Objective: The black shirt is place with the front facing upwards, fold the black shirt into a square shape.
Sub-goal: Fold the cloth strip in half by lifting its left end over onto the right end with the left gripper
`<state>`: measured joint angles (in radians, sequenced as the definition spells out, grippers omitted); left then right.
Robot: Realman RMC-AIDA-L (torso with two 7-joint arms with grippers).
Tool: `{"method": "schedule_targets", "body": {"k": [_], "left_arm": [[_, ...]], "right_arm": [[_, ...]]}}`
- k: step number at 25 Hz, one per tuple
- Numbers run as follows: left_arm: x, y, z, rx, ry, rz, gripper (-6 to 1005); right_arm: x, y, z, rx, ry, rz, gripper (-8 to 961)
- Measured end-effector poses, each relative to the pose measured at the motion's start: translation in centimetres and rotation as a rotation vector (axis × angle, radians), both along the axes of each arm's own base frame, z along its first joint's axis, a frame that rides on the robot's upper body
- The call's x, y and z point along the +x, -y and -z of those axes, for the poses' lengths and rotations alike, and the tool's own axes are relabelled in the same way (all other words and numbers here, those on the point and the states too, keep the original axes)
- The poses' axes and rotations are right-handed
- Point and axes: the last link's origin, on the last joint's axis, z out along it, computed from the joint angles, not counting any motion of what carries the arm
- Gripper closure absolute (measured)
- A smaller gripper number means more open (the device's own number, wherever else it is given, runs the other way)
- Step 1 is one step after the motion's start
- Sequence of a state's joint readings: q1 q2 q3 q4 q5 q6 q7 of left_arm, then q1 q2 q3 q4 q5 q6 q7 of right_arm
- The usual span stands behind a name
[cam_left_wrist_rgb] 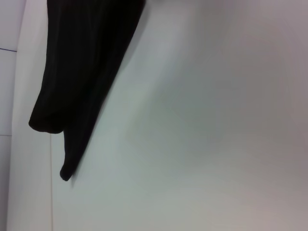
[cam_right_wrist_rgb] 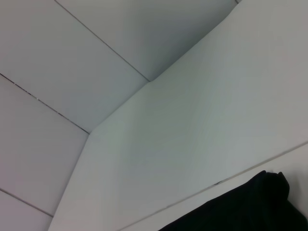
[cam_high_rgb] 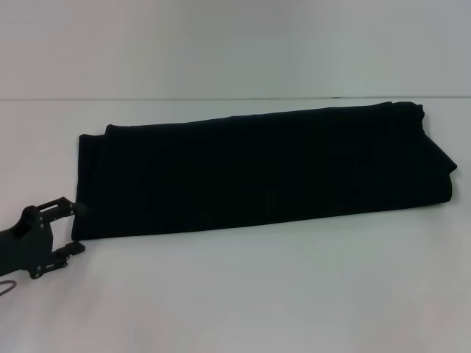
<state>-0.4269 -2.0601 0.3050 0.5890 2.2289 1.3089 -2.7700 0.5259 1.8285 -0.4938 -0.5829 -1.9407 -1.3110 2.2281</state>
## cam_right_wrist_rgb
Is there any black shirt with FREE print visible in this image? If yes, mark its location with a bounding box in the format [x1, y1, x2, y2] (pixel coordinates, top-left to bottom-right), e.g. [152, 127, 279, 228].
[157, 170, 308, 231]

